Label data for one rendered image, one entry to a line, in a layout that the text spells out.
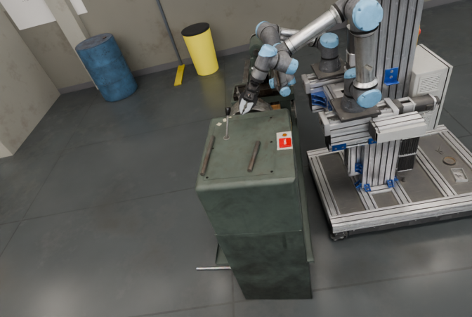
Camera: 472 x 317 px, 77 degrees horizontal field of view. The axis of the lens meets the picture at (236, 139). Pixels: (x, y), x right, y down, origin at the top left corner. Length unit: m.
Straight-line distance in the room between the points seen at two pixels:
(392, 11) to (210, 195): 1.32
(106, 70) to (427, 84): 4.43
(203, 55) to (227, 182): 3.82
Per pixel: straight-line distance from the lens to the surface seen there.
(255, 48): 2.92
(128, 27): 5.78
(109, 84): 5.38
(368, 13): 1.44
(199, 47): 5.00
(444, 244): 2.76
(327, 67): 2.22
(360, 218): 2.48
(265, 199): 1.45
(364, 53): 1.53
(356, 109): 1.82
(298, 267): 2.00
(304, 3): 5.63
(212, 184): 1.42
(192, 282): 2.66
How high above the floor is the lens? 2.26
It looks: 39 degrees down
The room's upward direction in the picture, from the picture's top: 16 degrees counter-clockwise
